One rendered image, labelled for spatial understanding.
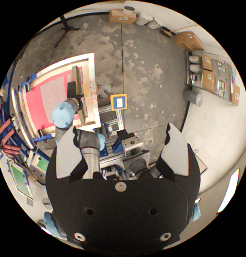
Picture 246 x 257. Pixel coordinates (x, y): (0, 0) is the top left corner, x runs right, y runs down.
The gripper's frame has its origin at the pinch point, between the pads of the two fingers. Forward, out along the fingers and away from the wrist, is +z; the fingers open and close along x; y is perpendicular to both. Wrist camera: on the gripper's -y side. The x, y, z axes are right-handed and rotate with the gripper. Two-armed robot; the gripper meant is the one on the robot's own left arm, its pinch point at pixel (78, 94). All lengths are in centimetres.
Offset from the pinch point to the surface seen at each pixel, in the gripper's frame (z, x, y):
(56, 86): 4.8, -17.8, -11.0
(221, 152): -113, 320, 123
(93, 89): 1.3, 10.9, -1.3
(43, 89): 4.8, -31.5, -13.7
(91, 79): 1.3, 10.4, -9.3
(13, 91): -3, -69, -29
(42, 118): 5.0, -40.9, 10.0
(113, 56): 100, 47, -59
